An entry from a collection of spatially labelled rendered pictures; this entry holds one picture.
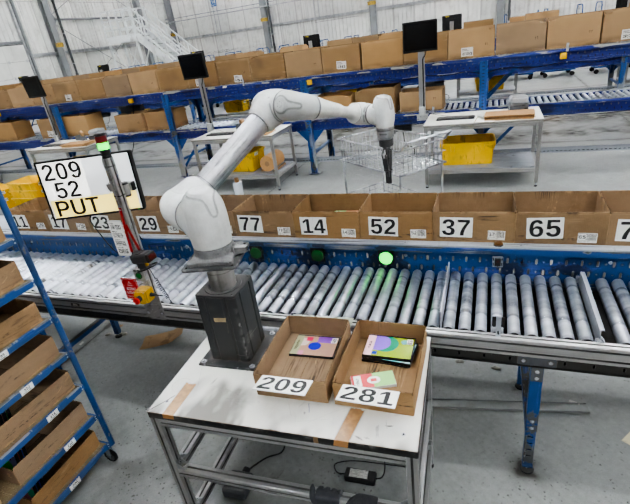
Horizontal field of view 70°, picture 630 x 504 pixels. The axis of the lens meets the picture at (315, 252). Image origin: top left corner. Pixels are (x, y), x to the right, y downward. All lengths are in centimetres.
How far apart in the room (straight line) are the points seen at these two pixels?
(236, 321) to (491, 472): 140
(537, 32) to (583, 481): 535
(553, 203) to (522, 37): 427
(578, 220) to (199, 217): 169
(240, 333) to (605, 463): 178
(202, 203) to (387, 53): 545
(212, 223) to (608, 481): 204
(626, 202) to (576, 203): 22
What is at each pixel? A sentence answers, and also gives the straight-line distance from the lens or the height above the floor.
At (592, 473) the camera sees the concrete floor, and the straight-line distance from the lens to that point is 260.
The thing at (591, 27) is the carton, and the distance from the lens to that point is 681.
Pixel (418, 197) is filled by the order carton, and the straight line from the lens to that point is 268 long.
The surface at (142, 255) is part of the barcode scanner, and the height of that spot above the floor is 109.
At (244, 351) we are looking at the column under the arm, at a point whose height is 81.
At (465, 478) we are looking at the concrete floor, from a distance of 246.
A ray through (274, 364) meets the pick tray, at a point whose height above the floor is 76.
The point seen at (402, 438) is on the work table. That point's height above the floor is 75.
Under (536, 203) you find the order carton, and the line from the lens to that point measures 268.
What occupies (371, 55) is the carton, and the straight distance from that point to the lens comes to 691.
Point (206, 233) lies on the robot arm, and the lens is 170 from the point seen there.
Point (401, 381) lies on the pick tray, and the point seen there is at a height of 76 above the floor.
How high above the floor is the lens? 194
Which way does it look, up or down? 26 degrees down
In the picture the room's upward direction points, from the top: 8 degrees counter-clockwise
